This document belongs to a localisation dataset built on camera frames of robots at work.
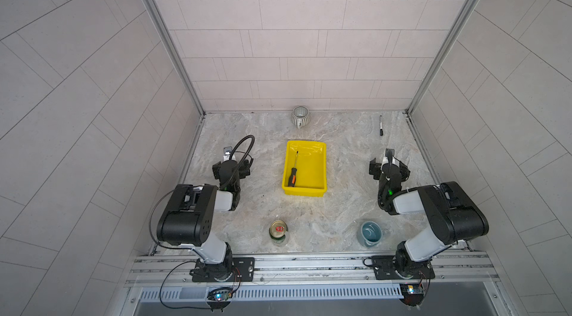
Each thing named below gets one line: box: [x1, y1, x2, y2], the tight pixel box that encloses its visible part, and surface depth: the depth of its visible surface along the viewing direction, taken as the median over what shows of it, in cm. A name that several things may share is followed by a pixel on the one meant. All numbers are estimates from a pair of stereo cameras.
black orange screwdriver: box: [287, 150, 299, 188], surface depth 91 cm
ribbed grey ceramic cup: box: [291, 105, 310, 129], surface depth 109 cm
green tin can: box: [268, 219, 289, 244], surface depth 71 cm
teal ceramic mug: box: [360, 220, 383, 246], surface depth 77 cm
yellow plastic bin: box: [281, 140, 327, 197], surface depth 95 cm
